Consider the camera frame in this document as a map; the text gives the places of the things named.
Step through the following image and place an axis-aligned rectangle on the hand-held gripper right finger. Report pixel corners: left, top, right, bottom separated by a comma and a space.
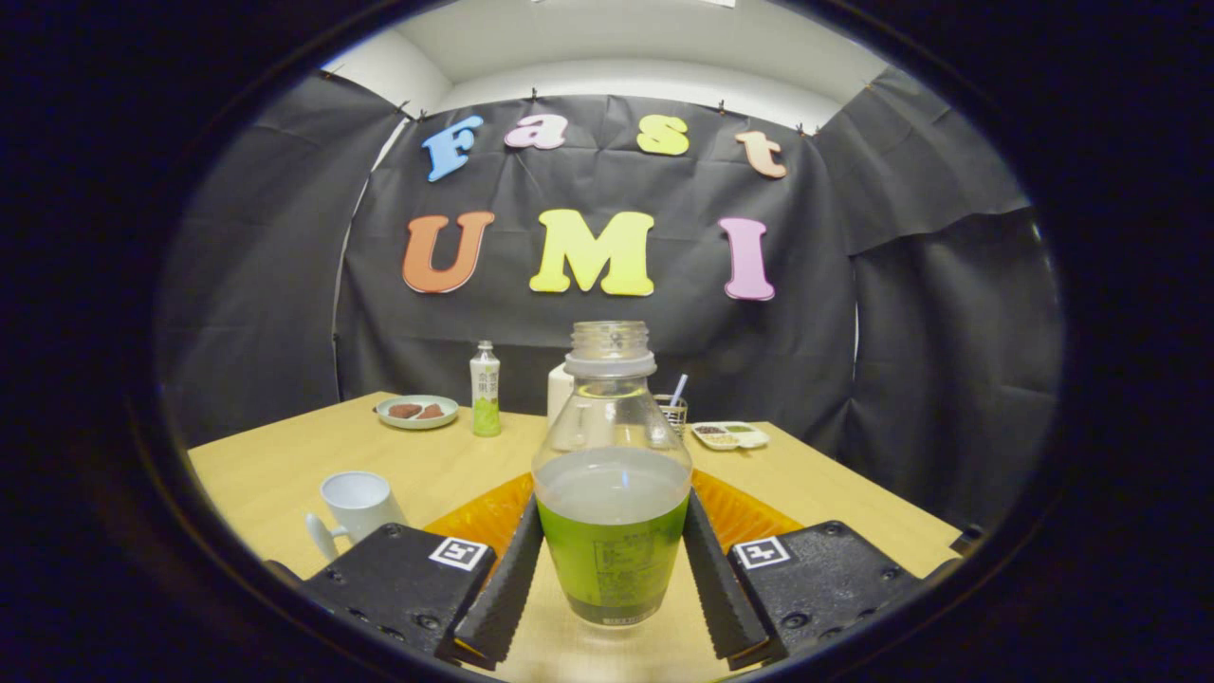
683, 470, 959, 665

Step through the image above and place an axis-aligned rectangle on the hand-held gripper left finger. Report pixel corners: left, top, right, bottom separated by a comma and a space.
266, 472, 546, 670

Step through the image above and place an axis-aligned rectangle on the clear green label juice bottle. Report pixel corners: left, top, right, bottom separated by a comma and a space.
531, 321, 694, 629

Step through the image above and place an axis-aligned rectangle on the white cup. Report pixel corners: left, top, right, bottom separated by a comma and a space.
304, 471, 409, 561

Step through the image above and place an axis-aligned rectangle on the slim white green drink bottle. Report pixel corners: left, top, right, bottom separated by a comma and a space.
469, 341, 503, 438

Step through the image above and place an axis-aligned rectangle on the white divided dish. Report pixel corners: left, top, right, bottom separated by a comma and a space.
690, 421, 771, 452

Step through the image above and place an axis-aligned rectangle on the pale green plate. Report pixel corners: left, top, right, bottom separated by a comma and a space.
376, 395, 460, 431

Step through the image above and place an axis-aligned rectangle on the white toaster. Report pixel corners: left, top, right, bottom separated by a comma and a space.
547, 363, 576, 428

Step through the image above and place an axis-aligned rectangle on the wooden table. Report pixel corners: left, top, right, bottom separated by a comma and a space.
188, 391, 964, 683

